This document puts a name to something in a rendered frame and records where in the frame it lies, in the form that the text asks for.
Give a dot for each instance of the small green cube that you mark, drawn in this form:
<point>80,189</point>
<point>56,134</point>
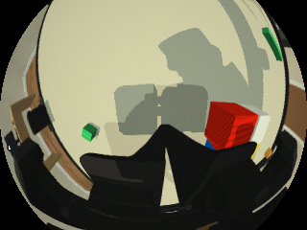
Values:
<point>89,132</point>

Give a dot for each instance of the green rectangular bar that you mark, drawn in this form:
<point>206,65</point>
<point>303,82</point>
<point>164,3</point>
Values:
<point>268,35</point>

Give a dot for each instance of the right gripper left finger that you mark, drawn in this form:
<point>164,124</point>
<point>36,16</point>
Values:
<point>144,169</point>

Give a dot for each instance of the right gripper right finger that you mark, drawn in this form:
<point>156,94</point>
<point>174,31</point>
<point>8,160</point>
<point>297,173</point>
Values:
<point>193,164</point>

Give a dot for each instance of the red cube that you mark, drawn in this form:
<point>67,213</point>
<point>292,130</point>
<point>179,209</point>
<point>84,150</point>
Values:
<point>229,125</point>

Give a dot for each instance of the small orange cube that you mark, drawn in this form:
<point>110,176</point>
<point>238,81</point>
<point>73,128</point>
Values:
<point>268,153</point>

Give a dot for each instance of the white cube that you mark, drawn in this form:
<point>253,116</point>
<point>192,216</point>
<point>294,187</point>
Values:
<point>261,123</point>

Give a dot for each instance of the blue cube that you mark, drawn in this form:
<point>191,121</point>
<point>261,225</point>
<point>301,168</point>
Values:
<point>207,144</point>

